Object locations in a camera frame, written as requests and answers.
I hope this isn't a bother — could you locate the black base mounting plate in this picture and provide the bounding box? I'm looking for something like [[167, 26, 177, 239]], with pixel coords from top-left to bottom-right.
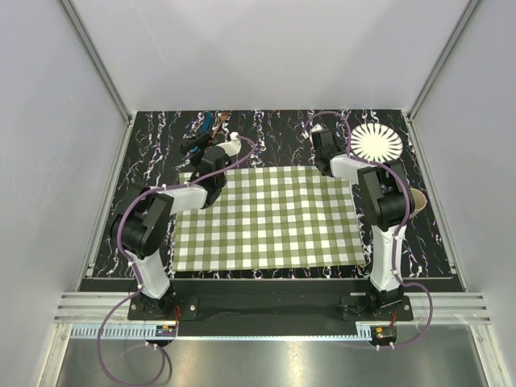
[[128, 279, 414, 322]]

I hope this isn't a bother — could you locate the left aluminium frame post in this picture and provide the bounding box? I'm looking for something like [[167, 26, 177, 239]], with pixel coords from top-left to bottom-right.
[[56, 0, 132, 126]]

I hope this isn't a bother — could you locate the white blue striped plate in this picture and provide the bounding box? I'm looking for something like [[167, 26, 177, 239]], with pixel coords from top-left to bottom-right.
[[351, 123, 403, 163]]

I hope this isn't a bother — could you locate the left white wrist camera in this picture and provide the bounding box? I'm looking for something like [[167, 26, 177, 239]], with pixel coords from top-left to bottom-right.
[[218, 131, 242, 157]]

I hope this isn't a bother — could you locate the brown wooden fork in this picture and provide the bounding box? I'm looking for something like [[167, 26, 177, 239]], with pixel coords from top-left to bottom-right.
[[211, 111, 231, 139]]

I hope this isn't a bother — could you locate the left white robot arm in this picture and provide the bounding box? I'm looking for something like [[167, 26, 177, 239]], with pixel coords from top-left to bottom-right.
[[110, 133, 241, 319]]

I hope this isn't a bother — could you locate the aluminium frame post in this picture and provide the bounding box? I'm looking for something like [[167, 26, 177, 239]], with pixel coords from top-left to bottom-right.
[[56, 0, 132, 126], [406, 0, 483, 120]]

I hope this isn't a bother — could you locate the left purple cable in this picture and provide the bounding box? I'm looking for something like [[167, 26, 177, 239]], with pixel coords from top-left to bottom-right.
[[98, 136, 257, 383]]

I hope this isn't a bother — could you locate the aluminium front rail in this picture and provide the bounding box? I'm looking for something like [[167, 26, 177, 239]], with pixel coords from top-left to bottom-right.
[[54, 293, 491, 342]]

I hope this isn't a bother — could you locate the beige paper cup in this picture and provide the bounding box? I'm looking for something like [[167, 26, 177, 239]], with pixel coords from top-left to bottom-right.
[[410, 188, 427, 218]]

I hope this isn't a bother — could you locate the green checkered cloth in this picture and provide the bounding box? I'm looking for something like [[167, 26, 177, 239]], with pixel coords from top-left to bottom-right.
[[173, 166, 366, 272]]

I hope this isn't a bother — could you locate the blue plastic knife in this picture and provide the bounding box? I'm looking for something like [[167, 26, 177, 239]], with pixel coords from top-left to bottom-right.
[[191, 112, 213, 153]]

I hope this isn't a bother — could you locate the right aluminium frame post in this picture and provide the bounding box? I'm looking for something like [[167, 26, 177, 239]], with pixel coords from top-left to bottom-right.
[[406, 0, 483, 120]]

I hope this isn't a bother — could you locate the purple cable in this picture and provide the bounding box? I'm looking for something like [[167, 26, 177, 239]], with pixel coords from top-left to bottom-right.
[[98, 136, 257, 383], [302, 110, 435, 351]]

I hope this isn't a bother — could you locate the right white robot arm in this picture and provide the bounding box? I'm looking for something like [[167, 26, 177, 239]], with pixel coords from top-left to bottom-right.
[[310, 125, 414, 320]]

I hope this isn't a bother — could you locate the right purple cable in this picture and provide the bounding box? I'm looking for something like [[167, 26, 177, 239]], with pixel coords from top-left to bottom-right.
[[302, 110, 435, 351]]

